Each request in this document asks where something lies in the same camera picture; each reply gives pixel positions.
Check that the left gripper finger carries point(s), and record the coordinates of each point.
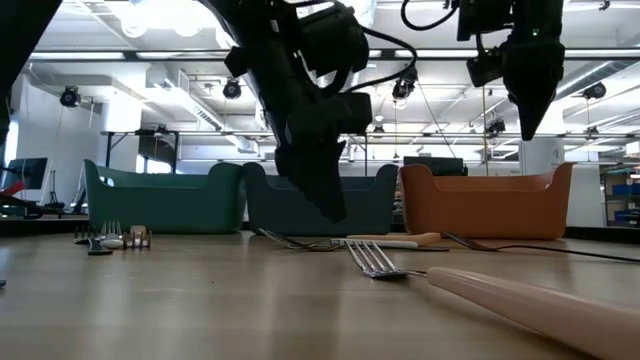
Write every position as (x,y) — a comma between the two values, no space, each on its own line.
(305,180)
(332,185)

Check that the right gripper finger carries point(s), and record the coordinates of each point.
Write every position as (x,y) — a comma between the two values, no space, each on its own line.
(540,107)
(522,112)

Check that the black metal fork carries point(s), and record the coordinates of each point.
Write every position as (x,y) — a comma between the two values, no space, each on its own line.
(472,245)
(82,235)

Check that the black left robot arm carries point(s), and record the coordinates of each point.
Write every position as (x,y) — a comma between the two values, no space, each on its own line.
(260,75)

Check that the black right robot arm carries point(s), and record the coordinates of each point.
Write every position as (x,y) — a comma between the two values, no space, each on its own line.
(540,15)

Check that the small black robot arm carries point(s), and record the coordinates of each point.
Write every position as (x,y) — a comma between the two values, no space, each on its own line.
(20,210)

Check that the black-framed table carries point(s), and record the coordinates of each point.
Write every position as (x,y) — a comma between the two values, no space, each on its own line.
(157,150)
(366,155)

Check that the dark teal plastic bin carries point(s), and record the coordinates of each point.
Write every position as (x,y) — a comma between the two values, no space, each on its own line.
(370,210)

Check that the black monitor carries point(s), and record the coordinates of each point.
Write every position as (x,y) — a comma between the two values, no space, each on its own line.
(435,165)

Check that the orange plastic bin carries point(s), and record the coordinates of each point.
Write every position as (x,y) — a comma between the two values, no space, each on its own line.
(485,215)

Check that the shelf with blue bins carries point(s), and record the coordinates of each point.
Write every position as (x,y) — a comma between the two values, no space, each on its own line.
(625,190)

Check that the green plastic bin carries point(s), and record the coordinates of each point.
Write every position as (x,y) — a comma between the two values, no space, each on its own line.
(165,210)

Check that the computer monitor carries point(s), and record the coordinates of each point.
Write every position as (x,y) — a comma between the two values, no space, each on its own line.
(27,172)

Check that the red angled bar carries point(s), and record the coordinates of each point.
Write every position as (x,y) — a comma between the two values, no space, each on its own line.
(12,189)

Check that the black ceiling-hung camera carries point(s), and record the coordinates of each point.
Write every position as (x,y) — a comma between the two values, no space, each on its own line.
(232,89)
(70,96)
(402,89)
(595,90)
(495,127)

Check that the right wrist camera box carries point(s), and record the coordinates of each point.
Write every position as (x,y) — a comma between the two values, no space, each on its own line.
(484,67)

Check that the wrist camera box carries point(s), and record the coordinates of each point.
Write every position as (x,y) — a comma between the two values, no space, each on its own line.
(484,67)
(332,40)

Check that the silver ventilation duct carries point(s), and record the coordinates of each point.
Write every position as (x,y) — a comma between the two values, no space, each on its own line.
(590,75)

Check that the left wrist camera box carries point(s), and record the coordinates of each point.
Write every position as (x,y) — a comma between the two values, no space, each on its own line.
(332,40)

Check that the black aluminium table frame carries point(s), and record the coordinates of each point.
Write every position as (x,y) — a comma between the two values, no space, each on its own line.
(605,235)

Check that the black ceiling light rail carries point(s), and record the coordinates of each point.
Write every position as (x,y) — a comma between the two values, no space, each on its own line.
(131,55)

